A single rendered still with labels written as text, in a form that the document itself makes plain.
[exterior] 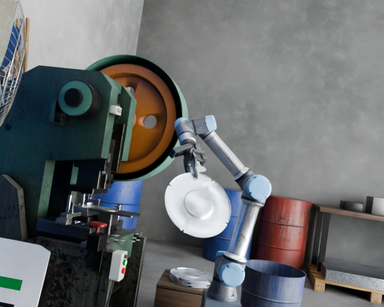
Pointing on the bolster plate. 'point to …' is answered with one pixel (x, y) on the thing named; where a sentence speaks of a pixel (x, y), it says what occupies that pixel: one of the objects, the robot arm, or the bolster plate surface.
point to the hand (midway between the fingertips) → (194, 177)
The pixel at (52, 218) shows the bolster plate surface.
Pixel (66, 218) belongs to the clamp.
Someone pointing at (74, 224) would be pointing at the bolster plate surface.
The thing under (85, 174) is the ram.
